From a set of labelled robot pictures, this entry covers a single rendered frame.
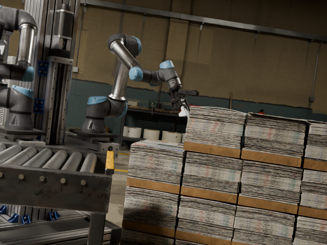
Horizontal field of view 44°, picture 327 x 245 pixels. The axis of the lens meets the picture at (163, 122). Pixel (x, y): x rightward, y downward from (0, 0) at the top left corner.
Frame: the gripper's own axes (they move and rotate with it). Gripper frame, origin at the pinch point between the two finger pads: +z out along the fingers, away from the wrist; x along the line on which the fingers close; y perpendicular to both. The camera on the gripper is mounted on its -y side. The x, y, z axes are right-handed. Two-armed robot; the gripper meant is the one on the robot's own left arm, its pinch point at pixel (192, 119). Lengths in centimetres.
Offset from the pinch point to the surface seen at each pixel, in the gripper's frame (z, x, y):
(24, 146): -14, 62, 65
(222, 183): 36.5, 17.9, -4.5
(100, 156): 2, 51, 38
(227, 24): -189, -655, -59
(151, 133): -29, -569, 168
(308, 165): 43, 18, -46
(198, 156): 19.7, 18.2, 1.6
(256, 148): 26.3, 18.0, -26.4
